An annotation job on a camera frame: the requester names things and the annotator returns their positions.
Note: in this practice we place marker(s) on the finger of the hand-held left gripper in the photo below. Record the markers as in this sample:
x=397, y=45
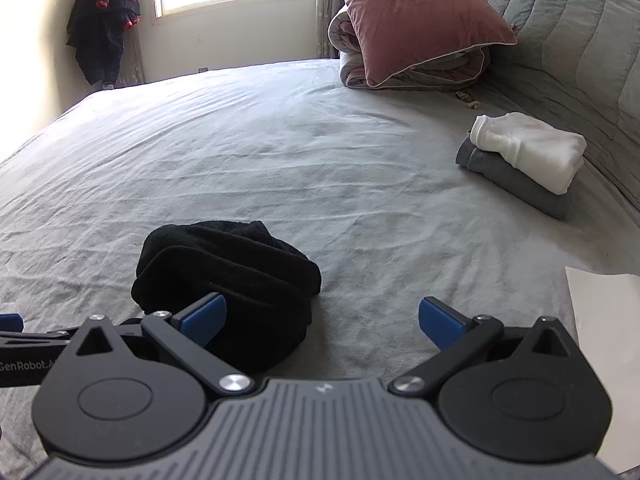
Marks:
x=10, y=322

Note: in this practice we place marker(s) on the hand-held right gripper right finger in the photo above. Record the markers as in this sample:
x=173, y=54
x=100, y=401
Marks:
x=440, y=322

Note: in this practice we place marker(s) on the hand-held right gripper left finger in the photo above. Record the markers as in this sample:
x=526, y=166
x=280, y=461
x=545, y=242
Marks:
x=202, y=320

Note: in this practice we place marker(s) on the black garment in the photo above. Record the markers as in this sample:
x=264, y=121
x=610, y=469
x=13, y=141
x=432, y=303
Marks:
x=225, y=265

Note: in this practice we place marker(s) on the folded grey garment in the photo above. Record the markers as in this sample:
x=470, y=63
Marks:
x=505, y=177

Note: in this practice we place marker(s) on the white paper sheet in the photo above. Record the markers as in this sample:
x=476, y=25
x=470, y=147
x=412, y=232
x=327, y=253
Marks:
x=610, y=335

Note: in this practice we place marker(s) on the bed with grey sheet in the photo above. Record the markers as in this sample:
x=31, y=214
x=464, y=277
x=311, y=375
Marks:
x=300, y=160

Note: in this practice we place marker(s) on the folded white garment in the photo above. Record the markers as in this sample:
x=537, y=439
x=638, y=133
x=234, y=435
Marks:
x=535, y=152

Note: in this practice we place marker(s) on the folded grey pink duvet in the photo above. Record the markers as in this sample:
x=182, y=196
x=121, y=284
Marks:
x=450, y=67

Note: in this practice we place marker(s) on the pink pillow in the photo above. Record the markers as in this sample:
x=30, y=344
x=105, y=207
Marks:
x=415, y=15

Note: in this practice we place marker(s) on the dark hanging jacket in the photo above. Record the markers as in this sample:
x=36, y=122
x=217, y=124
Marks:
x=100, y=20

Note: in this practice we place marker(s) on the grey quilted blanket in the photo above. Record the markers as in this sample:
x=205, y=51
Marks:
x=575, y=35

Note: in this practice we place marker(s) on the grey curtain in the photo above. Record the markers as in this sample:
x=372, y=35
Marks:
x=325, y=20

